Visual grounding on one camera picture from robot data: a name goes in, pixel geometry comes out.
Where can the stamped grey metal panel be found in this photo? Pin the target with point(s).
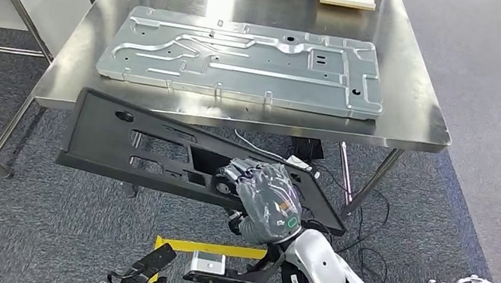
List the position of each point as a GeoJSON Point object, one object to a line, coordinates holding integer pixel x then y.
{"type": "Point", "coordinates": [240, 78]}

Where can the stainless steel workbench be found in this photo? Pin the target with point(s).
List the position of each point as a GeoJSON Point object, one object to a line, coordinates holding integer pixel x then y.
{"type": "Point", "coordinates": [410, 120]}

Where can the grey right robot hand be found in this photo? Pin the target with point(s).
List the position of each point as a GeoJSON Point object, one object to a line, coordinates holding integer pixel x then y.
{"type": "Point", "coordinates": [271, 204]}

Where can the white power strip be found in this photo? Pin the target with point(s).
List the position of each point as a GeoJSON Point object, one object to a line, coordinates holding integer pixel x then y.
{"type": "Point", "coordinates": [300, 162]}

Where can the black plastic panel part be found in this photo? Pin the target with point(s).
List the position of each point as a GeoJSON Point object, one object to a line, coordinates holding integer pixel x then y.
{"type": "Point", "coordinates": [95, 136]}

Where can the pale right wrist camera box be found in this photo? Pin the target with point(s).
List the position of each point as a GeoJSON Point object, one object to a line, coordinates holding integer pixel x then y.
{"type": "Point", "coordinates": [208, 263]}

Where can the black floor socket box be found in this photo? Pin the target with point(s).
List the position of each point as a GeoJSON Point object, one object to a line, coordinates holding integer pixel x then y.
{"type": "Point", "coordinates": [307, 148]}

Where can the yellow floor tape square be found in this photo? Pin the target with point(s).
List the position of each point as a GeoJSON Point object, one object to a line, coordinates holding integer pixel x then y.
{"type": "Point", "coordinates": [213, 249]}

